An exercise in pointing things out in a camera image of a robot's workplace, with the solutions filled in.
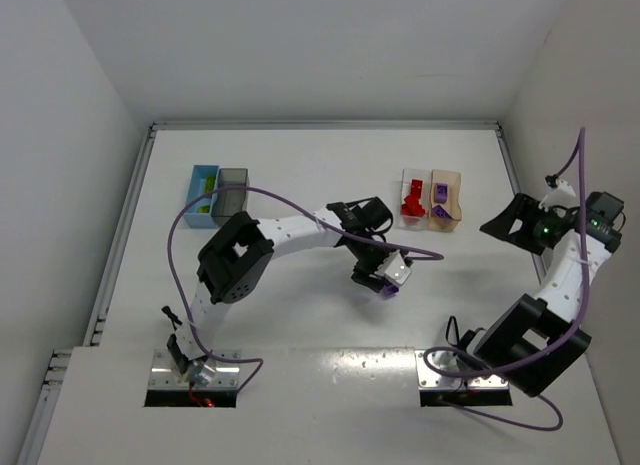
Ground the purple lego brick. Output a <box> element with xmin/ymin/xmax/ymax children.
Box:
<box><xmin>379</xmin><ymin>283</ymin><xmax>400</xmax><ymax>300</ymax></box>

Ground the red rounded lego brick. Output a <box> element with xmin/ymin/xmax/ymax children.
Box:
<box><xmin>401</xmin><ymin>195</ymin><xmax>426</xmax><ymax>218</ymax></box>

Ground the small purple lego piece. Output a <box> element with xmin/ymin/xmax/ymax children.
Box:
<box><xmin>432</xmin><ymin>205</ymin><xmax>453</xmax><ymax>220</ymax></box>

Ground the lime green lego brick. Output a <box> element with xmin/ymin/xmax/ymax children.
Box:
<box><xmin>203</xmin><ymin>175</ymin><xmax>216</xmax><ymax>193</ymax></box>

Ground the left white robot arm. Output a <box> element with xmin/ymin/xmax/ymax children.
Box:
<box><xmin>167</xmin><ymin>197</ymin><xmax>411</xmax><ymax>382</ymax></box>

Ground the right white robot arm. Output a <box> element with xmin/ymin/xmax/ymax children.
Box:
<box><xmin>455</xmin><ymin>192</ymin><xmax>624</xmax><ymax>372</ymax></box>

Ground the clear plastic container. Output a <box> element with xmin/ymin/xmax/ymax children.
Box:
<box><xmin>399</xmin><ymin>168</ymin><xmax>431</xmax><ymax>231</ymax></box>

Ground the wooden container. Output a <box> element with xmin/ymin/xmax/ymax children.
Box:
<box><xmin>427</xmin><ymin>169</ymin><xmax>462</xmax><ymax>233</ymax></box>

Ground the purple lego in container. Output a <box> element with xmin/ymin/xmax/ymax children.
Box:
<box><xmin>434</xmin><ymin>183</ymin><xmax>449</xmax><ymax>204</ymax></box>

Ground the dark grey container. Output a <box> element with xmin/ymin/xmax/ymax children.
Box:
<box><xmin>211</xmin><ymin>168</ymin><xmax>249</xmax><ymax>227</ymax></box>

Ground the light blue container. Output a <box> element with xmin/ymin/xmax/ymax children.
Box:
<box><xmin>183</xmin><ymin>165</ymin><xmax>220</xmax><ymax>229</ymax></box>

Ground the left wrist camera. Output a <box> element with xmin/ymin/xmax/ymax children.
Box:
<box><xmin>376</xmin><ymin>251</ymin><xmax>411</xmax><ymax>288</ymax></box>

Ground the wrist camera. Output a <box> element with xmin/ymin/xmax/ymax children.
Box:
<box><xmin>376</xmin><ymin>251</ymin><xmax>411</xmax><ymax>288</ymax></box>
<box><xmin>538</xmin><ymin>175</ymin><xmax>577</xmax><ymax>211</ymax></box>

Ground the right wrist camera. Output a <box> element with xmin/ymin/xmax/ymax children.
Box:
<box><xmin>538</xmin><ymin>175</ymin><xmax>577</xmax><ymax>211</ymax></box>

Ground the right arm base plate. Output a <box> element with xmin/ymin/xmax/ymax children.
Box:
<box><xmin>415</xmin><ymin>348</ymin><xmax>510</xmax><ymax>391</ymax></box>

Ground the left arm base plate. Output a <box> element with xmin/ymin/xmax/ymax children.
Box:
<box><xmin>148</xmin><ymin>350</ymin><xmax>240</xmax><ymax>392</ymax></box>

